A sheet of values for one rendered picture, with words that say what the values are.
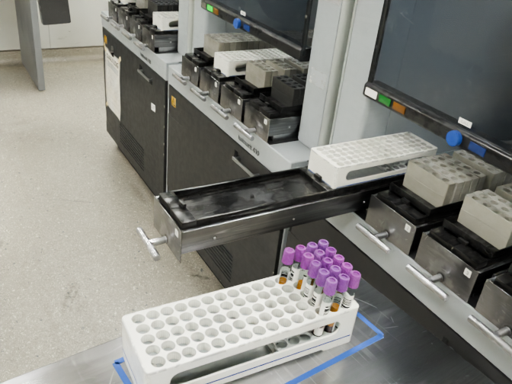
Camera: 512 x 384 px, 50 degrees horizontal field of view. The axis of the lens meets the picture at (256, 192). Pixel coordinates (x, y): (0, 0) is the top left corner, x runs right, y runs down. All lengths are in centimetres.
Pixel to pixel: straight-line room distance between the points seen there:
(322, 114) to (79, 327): 110
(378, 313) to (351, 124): 61
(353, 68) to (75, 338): 124
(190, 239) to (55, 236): 146
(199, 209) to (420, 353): 49
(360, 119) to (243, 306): 71
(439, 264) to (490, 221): 12
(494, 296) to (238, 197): 50
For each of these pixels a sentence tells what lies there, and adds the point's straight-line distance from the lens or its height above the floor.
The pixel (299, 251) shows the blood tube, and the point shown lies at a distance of 74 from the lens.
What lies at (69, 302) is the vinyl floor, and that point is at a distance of 209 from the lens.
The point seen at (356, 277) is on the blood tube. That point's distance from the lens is 72.
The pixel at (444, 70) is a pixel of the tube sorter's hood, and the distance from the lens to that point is 112.
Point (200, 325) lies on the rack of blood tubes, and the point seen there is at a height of 87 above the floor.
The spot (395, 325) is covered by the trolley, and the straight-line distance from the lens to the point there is 84.
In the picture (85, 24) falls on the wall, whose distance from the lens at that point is 457.
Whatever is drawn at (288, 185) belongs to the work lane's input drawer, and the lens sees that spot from 117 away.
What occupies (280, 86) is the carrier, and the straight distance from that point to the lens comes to 156.
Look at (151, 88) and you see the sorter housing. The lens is 231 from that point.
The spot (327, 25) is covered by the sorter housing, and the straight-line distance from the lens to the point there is 140.
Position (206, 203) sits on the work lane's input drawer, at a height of 80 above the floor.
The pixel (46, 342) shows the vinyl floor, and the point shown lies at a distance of 196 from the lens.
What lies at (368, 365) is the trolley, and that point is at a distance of 77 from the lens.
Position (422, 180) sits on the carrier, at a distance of 118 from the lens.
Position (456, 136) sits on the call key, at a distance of 108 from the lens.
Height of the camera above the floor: 136
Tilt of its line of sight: 30 degrees down
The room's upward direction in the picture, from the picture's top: 6 degrees clockwise
